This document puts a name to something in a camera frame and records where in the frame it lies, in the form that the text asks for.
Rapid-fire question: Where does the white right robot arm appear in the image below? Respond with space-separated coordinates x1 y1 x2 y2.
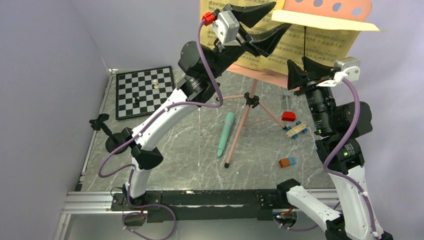
275 56 393 240

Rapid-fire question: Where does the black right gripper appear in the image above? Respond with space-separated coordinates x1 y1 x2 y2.
285 55 335 133

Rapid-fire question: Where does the mint green toy recorder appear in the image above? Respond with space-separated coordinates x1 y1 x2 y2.
217 112 235 157

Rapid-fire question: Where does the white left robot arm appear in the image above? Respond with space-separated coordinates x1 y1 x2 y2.
123 1 290 210

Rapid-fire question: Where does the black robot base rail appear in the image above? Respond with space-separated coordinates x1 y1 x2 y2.
110 188 298 227

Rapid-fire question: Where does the yellow sheet music page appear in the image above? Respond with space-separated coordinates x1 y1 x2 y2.
261 2 380 74
197 1 291 73

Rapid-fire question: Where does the black white chessboard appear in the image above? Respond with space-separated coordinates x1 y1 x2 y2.
115 66 175 121

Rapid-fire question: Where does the pink perforated music stand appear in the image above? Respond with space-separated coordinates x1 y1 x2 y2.
199 0 374 169

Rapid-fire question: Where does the red wooden toy car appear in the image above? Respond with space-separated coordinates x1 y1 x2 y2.
280 111 309 140

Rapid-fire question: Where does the black clamp knob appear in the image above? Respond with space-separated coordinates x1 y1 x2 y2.
89 113 126 153

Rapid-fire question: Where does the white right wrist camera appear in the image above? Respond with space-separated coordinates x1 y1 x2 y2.
317 56 361 87

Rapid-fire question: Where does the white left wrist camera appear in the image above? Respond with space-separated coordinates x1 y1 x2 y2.
202 10 241 46

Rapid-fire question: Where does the orange blue toy block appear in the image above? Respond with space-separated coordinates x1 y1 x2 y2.
278 157 296 169

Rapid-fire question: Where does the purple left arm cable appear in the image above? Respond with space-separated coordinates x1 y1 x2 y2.
97 19 224 210

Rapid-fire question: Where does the yellow sheet music bottom page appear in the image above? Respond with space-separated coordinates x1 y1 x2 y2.
261 2 380 74

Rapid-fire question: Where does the yellow sheet music top page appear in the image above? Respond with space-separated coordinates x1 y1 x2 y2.
197 1 291 73

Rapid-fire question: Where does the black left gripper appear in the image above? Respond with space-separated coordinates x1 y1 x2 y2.
207 3 292 80

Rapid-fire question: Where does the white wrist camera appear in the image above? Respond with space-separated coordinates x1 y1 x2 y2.
202 10 241 46
317 56 361 87

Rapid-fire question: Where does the grey metal bracket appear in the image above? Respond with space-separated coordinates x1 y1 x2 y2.
283 90 292 111

